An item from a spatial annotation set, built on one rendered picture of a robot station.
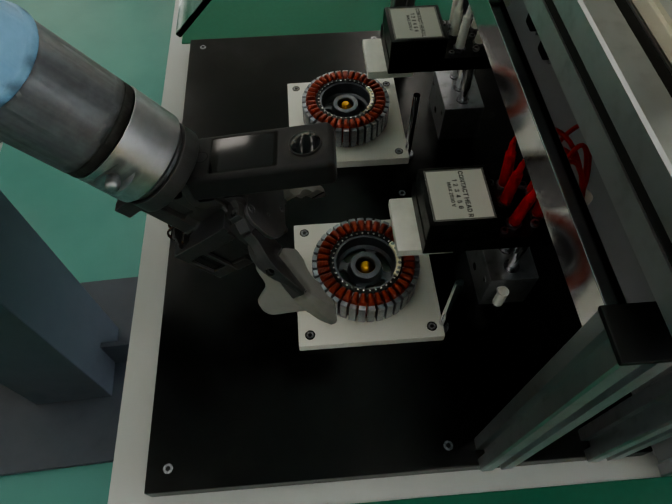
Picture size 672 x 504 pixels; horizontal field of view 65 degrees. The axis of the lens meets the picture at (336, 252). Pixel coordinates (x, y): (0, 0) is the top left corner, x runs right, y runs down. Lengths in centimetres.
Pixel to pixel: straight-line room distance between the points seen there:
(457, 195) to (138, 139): 26
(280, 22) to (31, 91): 63
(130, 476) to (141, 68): 175
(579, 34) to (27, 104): 31
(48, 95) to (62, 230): 140
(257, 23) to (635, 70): 72
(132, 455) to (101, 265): 109
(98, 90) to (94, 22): 207
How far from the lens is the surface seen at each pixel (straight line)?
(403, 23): 65
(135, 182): 39
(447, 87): 72
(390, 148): 69
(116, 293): 155
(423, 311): 57
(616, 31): 33
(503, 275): 56
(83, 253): 168
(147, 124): 39
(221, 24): 96
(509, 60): 42
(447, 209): 47
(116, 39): 233
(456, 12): 65
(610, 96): 31
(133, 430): 59
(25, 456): 148
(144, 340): 62
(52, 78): 37
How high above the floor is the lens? 129
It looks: 58 degrees down
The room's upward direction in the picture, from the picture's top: straight up
